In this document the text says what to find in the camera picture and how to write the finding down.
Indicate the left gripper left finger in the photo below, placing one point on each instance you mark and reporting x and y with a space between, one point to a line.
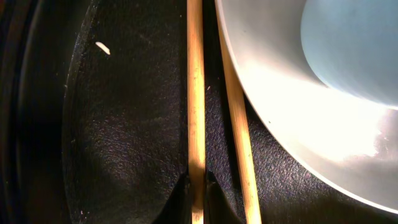
178 207

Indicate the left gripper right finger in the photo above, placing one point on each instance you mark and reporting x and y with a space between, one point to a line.
217 209

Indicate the wooden chopstick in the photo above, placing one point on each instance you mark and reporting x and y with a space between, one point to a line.
196 107
242 140

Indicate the round black tray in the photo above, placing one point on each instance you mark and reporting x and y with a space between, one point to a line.
94 120

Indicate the grey round plate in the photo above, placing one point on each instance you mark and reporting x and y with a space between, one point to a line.
347 142

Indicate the blue cup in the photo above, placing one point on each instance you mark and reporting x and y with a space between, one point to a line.
351 46

